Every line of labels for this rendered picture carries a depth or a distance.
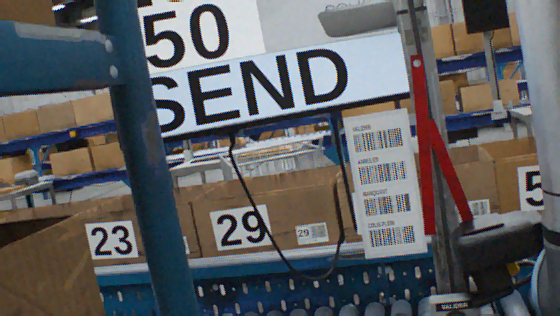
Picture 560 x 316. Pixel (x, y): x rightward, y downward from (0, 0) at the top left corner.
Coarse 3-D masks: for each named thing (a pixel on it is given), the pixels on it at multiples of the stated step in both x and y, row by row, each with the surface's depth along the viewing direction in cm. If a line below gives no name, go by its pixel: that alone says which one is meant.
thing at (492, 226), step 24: (504, 216) 65; (528, 216) 64; (456, 240) 64; (480, 240) 63; (504, 240) 62; (528, 240) 61; (480, 264) 63; (504, 264) 64; (480, 288) 65; (504, 288) 64
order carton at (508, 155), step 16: (480, 144) 151; (496, 144) 150; (512, 144) 149; (528, 144) 147; (496, 160) 123; (512, 160) 122; (528, 160) 121; (496, 176) 124; (512, 176) 123; (512, 192) 123; (512, 208) 124
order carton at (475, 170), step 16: (416, 160) 156; (464, 160) 152; (480, 160) 149; (352, 176) 161; (464, 176) 125; (480, 176) 125; (352, 192) 133; (464, 192) 126; (480, 192) 125; (496, 192) 124; (496, 208) 125; (352, 224) 134; (352, 240) 135
